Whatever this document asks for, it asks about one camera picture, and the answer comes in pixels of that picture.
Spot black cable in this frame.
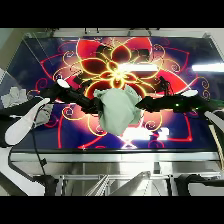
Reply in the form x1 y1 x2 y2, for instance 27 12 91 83
29 98 50 178

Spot grey white garment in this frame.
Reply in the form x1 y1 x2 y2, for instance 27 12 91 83
0 86 55 129

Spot silver frame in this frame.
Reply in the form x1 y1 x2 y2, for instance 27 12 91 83
0 151 224 197

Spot pale green shirt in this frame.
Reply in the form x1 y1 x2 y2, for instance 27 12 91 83
92 84 145 136

